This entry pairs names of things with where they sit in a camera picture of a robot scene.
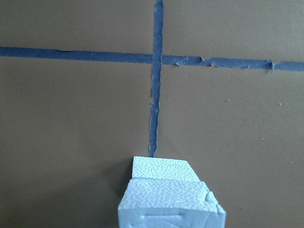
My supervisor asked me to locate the light blue foam cube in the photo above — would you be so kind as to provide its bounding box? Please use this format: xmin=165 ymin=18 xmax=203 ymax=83
xmin=132 ymin=156 xmax=200 ymax=181
xmin=118 ymin=179 xmax=226 ymax=228

